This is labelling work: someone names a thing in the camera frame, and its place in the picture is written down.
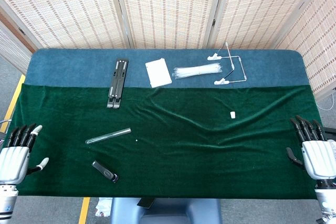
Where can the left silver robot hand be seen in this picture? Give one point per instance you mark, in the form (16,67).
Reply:
(13,158)

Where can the clear plastic straw bundle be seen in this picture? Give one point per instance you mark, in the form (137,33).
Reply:
(197,71)

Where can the transparent glass test tube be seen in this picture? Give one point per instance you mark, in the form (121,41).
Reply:
(110,135)

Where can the black stapler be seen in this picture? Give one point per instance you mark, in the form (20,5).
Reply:
(105,172)

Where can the yellow floor tape strip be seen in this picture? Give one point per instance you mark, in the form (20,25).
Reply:
(84,211)
(13,103)

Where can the dark green velvet cloth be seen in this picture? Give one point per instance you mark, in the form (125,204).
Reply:
(183,155)

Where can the blue table cover cloth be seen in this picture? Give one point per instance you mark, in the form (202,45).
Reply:
(78,66)

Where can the white paper stack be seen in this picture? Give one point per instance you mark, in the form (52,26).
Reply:
(158,73)

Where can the metal handle of tray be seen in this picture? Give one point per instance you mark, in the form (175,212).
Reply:
(5,121)

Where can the woven bamboo screen panel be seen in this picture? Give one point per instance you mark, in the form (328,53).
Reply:
(10,51)
(257,9)
(168,9)
(65,9)
(315,37)

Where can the small white stopper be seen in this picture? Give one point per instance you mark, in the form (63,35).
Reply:
(232,115)

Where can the crumpled white rag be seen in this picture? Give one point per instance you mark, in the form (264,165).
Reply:
(103,207)

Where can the black folding laptop stand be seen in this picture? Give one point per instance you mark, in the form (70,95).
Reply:
(118,82)

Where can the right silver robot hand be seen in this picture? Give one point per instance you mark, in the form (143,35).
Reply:
(319,158)

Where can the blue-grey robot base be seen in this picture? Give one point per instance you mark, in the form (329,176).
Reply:
(170,212)

